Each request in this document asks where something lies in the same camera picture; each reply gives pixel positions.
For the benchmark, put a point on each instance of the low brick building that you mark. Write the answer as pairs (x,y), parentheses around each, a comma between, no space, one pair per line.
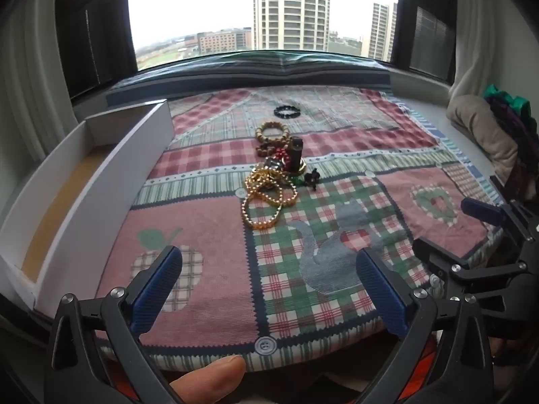
(223,42)

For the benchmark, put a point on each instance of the small black charm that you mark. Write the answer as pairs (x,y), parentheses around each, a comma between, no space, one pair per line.
(312,179)

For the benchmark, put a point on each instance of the patchwork plaid blanket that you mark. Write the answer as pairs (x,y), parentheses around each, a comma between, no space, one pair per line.
(337,155)

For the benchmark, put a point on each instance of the orange object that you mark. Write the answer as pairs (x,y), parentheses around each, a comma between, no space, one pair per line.
(421,370)

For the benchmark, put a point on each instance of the white curtain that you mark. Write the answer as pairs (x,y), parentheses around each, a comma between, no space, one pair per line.
(25,71)
(476,29)

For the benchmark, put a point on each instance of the green cloth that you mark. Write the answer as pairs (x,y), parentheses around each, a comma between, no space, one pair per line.
(509,99)

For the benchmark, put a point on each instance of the dark purple cloth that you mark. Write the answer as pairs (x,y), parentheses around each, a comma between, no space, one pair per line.
(520,134)

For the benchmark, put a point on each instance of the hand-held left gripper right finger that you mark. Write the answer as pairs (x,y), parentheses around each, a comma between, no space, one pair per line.
(381,290)

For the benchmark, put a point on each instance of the blue green folded cushion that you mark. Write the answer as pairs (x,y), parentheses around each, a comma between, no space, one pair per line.
(252,71)

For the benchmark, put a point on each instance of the gold bangle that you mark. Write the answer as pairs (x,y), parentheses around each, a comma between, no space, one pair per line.
(304,169)

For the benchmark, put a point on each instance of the person's left hand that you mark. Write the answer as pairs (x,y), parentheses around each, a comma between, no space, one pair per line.
(210,376)

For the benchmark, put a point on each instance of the white cardboard box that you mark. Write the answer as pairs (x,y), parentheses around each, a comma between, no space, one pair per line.
(105,202)

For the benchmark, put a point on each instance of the dark window frame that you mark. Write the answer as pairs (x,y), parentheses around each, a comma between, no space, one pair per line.
(97,29)
(425,21)

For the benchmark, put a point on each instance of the silver metal trinket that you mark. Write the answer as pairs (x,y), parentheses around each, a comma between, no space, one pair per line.
(273,164)

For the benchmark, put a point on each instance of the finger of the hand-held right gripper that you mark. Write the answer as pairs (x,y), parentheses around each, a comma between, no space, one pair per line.
(433,254)
(480,211)

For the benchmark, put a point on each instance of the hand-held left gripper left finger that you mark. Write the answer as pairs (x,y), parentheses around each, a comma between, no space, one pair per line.
(158,286)

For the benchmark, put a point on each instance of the beige folded cloth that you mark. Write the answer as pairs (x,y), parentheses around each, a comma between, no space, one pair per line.
(476,122)

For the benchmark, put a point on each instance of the dark brown cylinder tube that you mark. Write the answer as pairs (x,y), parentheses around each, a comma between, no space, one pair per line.
(294,155)

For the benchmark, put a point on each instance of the tall high-rise building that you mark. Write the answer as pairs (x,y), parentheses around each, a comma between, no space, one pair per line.
(290,8)

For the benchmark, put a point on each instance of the narrow high-rise building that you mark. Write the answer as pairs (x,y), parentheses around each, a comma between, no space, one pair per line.
(381,33)

